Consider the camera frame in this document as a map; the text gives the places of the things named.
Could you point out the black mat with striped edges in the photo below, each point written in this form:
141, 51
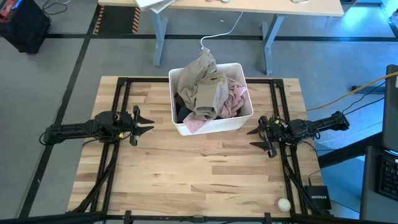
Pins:
116, 20

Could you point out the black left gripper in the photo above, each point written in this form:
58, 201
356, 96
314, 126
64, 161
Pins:
136, 124

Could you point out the black computer monitor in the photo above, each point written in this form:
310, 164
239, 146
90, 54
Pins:
390, 118

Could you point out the wooden desk with grey legs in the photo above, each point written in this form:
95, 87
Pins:
248, 7

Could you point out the pink garment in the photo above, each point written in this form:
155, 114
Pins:
234, 99

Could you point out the dark navy garment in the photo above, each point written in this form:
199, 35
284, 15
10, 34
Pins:
184, 113

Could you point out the black Netgear network switch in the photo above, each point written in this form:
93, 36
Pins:
318, 199

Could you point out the grey equipment stand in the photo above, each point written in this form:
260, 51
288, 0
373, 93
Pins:
368, 186

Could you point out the black keyboard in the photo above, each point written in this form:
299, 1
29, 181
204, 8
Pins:
388, 177

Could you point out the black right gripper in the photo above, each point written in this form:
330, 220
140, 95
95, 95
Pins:
275, 133

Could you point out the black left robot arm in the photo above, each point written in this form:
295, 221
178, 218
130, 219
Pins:
71, 129

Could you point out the black aluminium table frame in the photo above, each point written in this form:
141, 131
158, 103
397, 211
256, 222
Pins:
146, 80

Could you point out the small round pale object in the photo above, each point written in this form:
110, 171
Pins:
284, 205

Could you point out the white papers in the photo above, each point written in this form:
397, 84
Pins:
152, 3

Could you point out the red item on box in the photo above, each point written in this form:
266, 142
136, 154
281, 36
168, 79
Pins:
6, 9

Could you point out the white woven plastic laundry basket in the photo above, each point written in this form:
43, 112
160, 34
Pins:
217, 126

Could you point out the beige khaki garment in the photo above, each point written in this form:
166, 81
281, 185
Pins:
202, 90

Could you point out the black storage box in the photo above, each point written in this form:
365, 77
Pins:
28, 28

